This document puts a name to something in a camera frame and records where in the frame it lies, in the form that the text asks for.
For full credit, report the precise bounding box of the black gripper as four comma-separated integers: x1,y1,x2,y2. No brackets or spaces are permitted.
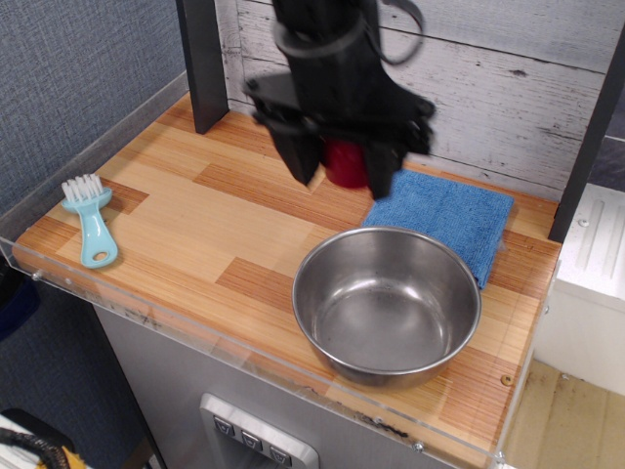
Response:
244,1,436,199

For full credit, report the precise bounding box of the red plastic egg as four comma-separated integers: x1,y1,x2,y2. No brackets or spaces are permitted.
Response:
323,139,368,189

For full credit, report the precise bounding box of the stainless steel bowl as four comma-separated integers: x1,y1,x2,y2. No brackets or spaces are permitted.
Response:
291,227,481,388

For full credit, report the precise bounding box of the blue folded cloth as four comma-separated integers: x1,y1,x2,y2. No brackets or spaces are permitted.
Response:
362,170,514,288

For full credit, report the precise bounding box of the clear acrylic table guard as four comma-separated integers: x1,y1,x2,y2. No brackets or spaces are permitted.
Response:
1,75,560,468

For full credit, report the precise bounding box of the light blue scrub brush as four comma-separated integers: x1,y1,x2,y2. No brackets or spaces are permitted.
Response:
62,174,118,269

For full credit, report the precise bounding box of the white cabinet at right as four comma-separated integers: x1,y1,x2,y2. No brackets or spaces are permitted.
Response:
534,184,624,395

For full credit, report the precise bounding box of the silver button control panel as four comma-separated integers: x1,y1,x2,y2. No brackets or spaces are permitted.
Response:
199,393,320,468

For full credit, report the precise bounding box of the black and yellow bag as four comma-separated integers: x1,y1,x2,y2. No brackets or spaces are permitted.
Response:
1,408,89,468

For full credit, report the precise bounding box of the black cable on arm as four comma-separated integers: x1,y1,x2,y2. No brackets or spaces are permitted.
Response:
373,0,426,67

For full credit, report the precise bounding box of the dark left vertical post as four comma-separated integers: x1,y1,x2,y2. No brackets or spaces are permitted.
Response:
176,0,229,134

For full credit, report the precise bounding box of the dark vertical post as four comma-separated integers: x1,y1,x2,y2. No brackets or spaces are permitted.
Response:
548,30,624,243
176,0,229,134

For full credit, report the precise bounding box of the dark right vertical post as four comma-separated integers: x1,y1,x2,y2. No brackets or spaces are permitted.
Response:
548,30,624,243

